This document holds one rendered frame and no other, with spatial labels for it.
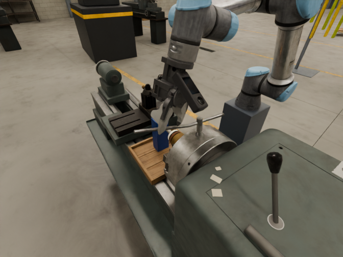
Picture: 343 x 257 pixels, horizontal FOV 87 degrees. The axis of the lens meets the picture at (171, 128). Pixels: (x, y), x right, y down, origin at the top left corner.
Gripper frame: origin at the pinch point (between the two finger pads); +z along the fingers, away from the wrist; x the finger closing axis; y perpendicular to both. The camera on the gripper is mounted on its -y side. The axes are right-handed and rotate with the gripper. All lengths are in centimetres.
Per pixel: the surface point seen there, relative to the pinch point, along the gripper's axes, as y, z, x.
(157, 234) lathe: 0, 80, -13
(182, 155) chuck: -2.7, 13.2, -7.9
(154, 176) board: 13.9, 44.2, -16.3
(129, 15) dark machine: 404, -17, -310
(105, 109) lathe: 94, 46, -39
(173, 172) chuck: -2.3, 21.0, -5.5
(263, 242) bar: -34.0, 6.5, 8.6
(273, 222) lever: -34.6, 6.7, 1.4
